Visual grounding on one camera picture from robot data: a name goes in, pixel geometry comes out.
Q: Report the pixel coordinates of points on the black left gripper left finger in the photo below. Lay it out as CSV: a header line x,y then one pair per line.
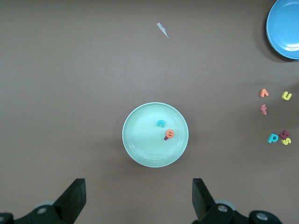
x,y
58,213

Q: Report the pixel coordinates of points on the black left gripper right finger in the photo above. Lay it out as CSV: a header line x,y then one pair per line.
x,y
217,215

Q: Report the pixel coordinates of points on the orange foam letter e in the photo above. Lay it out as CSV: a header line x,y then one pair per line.
x,y
167,134

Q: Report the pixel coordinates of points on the teal foam letter c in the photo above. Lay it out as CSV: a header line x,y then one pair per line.
x,y
160,121

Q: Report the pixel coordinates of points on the teal foam letter p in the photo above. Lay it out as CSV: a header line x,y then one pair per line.
x,y
271,139

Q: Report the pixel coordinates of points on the yellow foam letter s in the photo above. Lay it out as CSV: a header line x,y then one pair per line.
x,y
286,142

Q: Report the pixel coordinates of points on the pale green plate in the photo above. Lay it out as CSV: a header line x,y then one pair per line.
x,y
144,144

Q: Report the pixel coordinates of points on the dark red foam letter k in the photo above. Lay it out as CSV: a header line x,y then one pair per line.
x,y
285,134

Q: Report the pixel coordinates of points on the pink foam letter f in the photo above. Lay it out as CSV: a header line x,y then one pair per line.
x,y
264,109

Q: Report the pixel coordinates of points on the orange foam letter v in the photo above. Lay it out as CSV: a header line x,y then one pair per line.
x,y
264,91

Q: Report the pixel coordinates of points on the yellow foam letter u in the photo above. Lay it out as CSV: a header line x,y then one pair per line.
x,y
286,98

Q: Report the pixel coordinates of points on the small white paper scrap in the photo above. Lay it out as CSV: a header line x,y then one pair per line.
x,y
162,29

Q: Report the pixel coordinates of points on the blue plate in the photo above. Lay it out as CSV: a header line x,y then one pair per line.
x,y
285,25

